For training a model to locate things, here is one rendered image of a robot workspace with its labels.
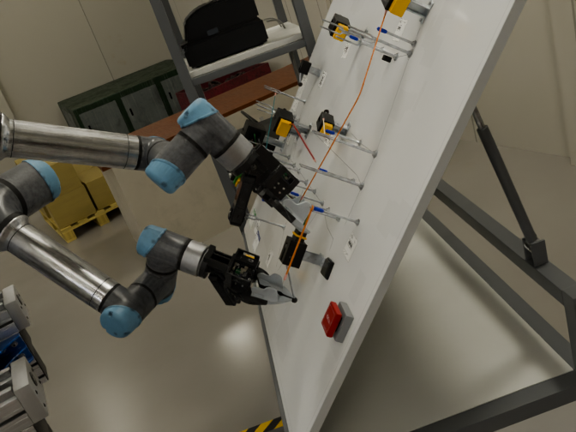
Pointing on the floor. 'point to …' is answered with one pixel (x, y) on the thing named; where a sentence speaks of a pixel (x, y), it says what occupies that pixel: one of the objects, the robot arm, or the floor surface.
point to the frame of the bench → (504, 406)
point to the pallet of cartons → (77, 199)
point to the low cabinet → (127, 101)
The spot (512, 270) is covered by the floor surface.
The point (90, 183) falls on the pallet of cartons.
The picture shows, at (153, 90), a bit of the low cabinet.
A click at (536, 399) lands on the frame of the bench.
